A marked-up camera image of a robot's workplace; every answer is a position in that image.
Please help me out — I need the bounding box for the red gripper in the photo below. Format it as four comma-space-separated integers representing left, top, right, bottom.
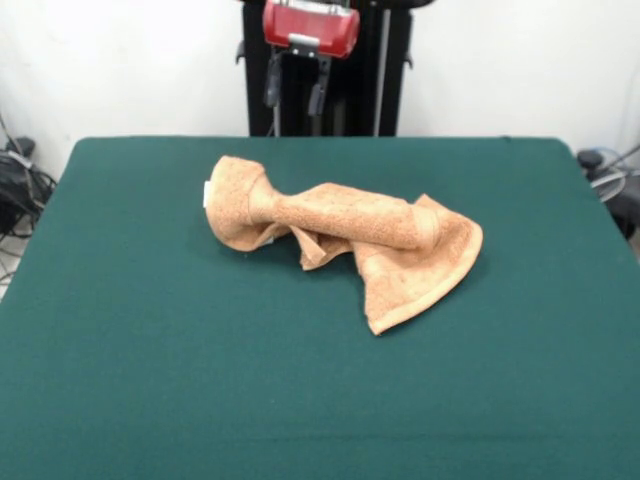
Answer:
262, 0, 361, 118

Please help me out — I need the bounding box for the tan terry towel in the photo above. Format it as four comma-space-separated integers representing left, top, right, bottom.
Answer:
202, 154, 485, 337

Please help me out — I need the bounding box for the dark green table cloth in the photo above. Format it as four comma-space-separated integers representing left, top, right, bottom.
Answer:
0, 135, 640, 480

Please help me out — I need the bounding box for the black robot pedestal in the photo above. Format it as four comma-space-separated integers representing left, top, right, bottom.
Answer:
232, 0, 416, 137

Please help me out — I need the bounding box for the tangled black cable bundle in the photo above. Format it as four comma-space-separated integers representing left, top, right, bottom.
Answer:
0, 149, 59, 241

